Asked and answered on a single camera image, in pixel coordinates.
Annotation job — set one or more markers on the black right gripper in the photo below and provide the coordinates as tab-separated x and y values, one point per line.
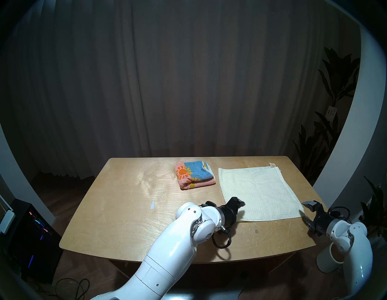
322	220

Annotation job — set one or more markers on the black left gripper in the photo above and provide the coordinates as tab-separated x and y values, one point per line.
231	214

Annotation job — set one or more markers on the colourful sun print towel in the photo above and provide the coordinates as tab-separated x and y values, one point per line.
193	174

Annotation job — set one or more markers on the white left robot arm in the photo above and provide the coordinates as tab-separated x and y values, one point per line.
175	248

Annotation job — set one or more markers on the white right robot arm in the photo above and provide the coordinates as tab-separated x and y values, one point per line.
353	251

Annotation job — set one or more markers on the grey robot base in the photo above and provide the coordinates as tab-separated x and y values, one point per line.
205	295

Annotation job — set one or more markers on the cream dotted towel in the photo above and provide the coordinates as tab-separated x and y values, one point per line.
260	193

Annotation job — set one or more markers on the white round plant pot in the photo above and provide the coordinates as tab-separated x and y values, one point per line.
325	261

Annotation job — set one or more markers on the small dark potted plant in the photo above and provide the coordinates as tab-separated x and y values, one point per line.
375	208

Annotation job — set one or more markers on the white paper plant tag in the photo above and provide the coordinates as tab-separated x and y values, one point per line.
331	113

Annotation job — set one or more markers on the tall dark leafy plant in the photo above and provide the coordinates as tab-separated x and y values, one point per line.
335	78

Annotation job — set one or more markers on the beige pleated curtain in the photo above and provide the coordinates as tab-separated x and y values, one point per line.
181	75

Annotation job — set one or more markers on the black computer tower RGB lights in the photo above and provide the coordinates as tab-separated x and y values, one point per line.
33	242

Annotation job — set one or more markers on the white box device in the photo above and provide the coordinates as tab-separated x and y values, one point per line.
6	220

